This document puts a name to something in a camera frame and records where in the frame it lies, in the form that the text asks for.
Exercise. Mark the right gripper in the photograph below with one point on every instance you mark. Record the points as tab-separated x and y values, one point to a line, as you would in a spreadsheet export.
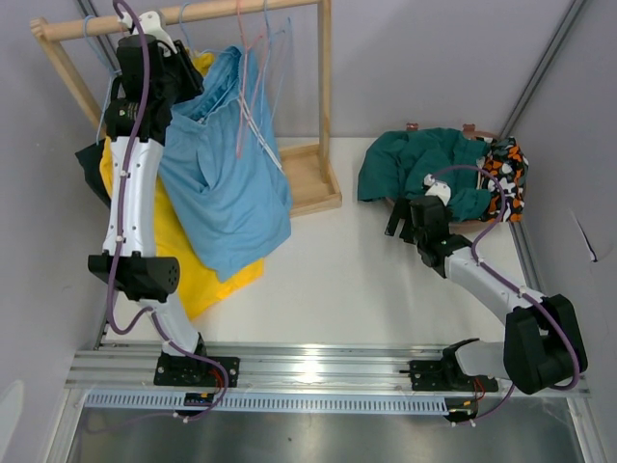
400	212

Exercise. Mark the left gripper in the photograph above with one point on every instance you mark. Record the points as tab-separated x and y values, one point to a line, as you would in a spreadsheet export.
180	60

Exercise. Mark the dark green shorts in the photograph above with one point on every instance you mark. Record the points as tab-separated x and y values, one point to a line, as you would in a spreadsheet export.
397	162

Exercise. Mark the pink hanger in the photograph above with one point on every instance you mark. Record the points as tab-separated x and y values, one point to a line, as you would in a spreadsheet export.
248	41

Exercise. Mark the light blue shorts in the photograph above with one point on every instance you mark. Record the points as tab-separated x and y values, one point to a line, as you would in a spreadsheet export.
233	211

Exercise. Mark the camouflage patterned shorts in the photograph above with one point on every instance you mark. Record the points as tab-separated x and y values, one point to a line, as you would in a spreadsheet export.
507	163

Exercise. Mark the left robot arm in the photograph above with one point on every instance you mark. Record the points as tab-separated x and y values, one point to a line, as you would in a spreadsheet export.
128	262

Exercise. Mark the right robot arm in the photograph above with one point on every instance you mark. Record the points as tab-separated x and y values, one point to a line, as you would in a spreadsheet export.
542	346

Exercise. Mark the black shorts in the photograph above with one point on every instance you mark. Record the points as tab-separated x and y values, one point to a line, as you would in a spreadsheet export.
89	160

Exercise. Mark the yellow shorts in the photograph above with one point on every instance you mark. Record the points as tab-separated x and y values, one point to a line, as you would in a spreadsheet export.
199	287

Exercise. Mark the wooden clothes rack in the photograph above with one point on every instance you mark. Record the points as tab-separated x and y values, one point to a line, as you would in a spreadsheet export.
312	180

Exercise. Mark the pink translucent plastic basin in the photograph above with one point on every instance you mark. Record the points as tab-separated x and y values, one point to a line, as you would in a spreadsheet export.
438	172

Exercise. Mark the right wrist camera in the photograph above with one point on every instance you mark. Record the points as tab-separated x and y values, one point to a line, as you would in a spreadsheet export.
437	188

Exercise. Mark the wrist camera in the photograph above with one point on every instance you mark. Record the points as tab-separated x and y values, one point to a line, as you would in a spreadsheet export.
437	188
154	24

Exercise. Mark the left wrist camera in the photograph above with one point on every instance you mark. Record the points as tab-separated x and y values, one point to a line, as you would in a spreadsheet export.
154	24

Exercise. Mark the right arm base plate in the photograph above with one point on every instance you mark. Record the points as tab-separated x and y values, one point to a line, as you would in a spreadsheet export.
429	376

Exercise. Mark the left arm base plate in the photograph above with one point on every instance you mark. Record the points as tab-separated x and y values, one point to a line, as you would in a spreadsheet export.
178	371

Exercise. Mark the aluminium mounting rail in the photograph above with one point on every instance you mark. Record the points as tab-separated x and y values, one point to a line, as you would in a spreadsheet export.
269	368

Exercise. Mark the slotted cable duct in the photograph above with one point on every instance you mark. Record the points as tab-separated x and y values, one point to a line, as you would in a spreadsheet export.
261	402

